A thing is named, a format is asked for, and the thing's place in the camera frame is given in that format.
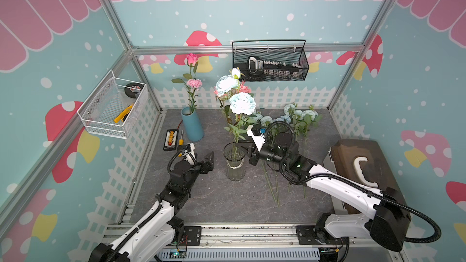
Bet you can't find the green circuit board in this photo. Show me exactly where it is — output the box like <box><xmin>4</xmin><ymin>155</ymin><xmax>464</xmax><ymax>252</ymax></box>
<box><xmin>169</xmin><ymin>249</ymin><xmax>187</xmax><ymax>259</ymax></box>

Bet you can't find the small blue rose stem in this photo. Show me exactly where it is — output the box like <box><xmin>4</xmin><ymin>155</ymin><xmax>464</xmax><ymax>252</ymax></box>
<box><xmin>283</xmin><ymin>102</ymin><xmax>303</xmax><ymax>194</ymax></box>

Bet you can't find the pink carnation stem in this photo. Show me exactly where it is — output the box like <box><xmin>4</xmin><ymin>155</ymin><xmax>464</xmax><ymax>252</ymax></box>
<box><xmin>186</xmin><ymin>78</ymin><xmax>203</xmax><ymax>114</ymax></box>

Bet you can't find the light blue rose stem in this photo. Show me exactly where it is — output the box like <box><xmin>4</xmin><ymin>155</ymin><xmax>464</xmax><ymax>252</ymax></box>
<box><xmin>250</xmin><ymin>112</ymin><xmax>281</xmax><ymax>206</ymax></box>

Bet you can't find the socket bit set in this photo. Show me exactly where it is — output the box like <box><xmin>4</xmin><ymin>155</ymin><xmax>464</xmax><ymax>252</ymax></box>
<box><xmin>246</xmin><ymin>57</ymin><xmax>305</xmax><ymax>81</ymax></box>

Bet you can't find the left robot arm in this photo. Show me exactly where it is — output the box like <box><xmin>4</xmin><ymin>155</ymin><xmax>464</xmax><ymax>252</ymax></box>
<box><xmin>89</xmin><ymin>143</ymin><xmax>214</xmax><ymax>262</ymax></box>

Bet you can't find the yellow utility knife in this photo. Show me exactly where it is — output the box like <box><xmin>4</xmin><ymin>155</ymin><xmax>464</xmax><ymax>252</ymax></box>
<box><xmin>114</xmin><ymin>104</ymin><xmax>133</xmax><ymax>123</ymax></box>

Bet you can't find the light blue rose bouquet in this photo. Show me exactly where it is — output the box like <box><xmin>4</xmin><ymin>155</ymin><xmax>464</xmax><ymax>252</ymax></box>
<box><xmin>214</xmin><ymin>68</ymin><xmax>256</xmax><ymax>143</ymax></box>

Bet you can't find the salmon pink rose stem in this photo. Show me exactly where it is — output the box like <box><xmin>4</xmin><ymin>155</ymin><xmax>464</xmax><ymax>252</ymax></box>
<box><xmin>214</xmin><ymin>83</ymin><xmax>252</xmax><ymax>124</ymax></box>

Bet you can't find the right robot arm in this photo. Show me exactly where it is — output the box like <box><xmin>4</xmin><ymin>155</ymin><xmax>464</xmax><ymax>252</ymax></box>
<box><xmin>238</xmin><ymin>121</ymin><xmax>442</xmax><ymax>252</ymax></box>

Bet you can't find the teal ceramic vase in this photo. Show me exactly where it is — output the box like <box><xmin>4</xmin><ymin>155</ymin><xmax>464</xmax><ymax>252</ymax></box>
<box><xmin>181</xmin><ymin>107</ymin><xmax>205</xmax><ymax>143</ymax></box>

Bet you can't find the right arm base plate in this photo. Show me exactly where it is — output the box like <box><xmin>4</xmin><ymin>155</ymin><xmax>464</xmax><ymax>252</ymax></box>
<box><xmin>296</xmin><ymin>225</ymin><xmax>345</xmax><ymax>246</ymax></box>

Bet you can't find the clear glass vase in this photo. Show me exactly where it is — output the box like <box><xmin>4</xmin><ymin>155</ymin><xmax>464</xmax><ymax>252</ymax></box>
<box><xmin>223</xmin><ymin>142</ymin><xmax>246</xmax><ymax>181</ymax></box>

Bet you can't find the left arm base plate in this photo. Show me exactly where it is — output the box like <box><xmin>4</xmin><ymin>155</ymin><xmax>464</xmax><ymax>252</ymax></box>
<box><xmin>178</xmin><ymin>226</ymin><xmax>202</xmax><ymax>246</ymax></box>

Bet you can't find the black wire mesh basket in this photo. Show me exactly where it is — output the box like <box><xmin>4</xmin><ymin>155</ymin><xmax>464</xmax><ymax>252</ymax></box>
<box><xmin>231</xmin><ymin>40</ymin><xmax>309</xmax><ymax>82</ymax></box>

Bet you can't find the yellow black screwdriver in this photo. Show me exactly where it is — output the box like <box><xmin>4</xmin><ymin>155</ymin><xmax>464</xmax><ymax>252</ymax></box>
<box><xmin>178</xmin><ymin>131</ymin><xmax>184</xmax><ymax>146</ymax></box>

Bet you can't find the black tape roll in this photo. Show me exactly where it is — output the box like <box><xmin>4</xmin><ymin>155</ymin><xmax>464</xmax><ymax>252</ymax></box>
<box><xmin>124</xmin><ymin>82</ymin><xmax>144</xmax><ymax>99</ymax></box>

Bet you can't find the large blue rose stem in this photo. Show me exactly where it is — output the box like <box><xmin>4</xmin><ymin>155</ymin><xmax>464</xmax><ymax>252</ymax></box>
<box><xmin>296</xmin><ymin>105</ymin><xmax>324</xmax><ymax>199</ymax></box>

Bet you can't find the white wire mesh basket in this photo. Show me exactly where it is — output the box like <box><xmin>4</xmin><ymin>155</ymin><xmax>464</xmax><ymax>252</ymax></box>
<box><xmin>77</xmin><ymin>71</ymin><xmax>149</xmax><ymax>139</ymax></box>

